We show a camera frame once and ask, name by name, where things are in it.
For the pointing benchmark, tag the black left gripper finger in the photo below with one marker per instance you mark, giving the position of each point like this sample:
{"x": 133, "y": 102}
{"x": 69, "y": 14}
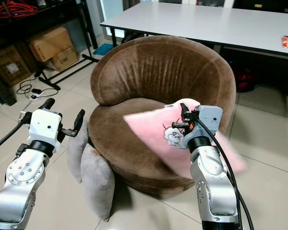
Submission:
{"x": 48, "y": 103}
{"x": 80, "y": 120}

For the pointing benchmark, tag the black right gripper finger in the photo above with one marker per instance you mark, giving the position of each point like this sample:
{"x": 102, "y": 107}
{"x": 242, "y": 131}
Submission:
{"x": 177, "y": 125}
{"x": 184, "y": 111}

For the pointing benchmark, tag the pink pillow with cartoon print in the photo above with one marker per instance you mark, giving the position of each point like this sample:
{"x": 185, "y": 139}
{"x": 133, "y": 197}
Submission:
{"x": 153, "y": 129}

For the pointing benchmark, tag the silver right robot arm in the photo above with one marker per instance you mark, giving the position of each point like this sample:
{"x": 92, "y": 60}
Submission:
{"x": 216, "y": 182}

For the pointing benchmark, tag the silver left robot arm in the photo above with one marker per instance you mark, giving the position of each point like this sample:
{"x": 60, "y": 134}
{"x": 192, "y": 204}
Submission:
{"x": 21, "y": 177}

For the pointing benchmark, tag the small grey pillow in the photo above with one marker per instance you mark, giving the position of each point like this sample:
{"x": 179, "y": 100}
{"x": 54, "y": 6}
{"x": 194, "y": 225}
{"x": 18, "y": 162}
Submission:
{"x": 76, "y": 153}

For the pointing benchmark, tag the brown round sofa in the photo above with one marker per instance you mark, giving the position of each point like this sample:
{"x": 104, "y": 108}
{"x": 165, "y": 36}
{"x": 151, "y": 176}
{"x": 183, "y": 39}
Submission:
{"x": 163, "y": 72}

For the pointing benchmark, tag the large grey pillow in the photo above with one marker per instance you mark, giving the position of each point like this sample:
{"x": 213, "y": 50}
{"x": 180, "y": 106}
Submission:
{"x": 97, "y": 182}

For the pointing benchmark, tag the teal floor mat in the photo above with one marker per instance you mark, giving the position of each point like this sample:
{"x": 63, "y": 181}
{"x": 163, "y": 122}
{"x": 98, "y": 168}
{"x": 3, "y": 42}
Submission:
{"x": 103, "y": 49}

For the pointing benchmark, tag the cardboard box with black letters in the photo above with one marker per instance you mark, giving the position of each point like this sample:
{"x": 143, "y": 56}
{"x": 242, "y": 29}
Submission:
{"x": 65, "y": 58}

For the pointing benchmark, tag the dark cardboard box with label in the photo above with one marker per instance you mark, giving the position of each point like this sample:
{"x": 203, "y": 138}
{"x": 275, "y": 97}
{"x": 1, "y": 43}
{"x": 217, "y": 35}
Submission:
{"x": 9, "y": 66}

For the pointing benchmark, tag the light brown cardboard box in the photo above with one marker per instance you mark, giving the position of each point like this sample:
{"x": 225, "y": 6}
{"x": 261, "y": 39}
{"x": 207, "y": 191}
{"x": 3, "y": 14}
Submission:
{"x": 49, "y": 42}

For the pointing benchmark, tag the dark red round appliance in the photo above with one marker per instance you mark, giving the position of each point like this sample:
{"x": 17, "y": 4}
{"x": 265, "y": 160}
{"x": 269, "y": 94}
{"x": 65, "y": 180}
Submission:
{"x": 244, "y": 77}

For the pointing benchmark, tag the black metal shelf rack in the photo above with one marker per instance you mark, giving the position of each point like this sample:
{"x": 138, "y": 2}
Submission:
{"x": 74, "y": 28}

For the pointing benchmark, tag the long white table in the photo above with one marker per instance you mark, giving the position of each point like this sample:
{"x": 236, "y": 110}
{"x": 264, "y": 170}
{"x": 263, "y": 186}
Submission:
{"x": 201, "y": 24}

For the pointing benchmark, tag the red clothes hangers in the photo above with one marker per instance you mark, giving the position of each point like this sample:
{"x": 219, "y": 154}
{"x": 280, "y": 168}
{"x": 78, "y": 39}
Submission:
{"x": 16, "y": 8}

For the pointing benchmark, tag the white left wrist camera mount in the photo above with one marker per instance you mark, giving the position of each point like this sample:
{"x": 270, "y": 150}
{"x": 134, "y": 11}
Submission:
{"x": 45, "y": 123}

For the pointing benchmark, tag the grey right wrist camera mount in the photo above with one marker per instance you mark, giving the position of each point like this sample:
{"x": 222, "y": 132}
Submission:
{"x": 209, "y": 117}

